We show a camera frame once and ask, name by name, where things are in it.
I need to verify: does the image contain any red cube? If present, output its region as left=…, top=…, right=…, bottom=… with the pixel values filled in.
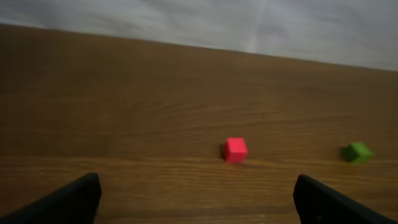
left=223, top=137, right=249, bottom=164

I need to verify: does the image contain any green cube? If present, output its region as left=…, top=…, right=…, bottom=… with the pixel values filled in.
left=343, top=141, right=374, bottom=164

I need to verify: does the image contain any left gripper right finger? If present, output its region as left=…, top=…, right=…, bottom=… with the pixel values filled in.
left=292, top=174, right=398, bottom=224

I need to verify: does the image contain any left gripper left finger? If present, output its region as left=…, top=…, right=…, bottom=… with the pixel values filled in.
left=0, top=172, right=103, bottom=224

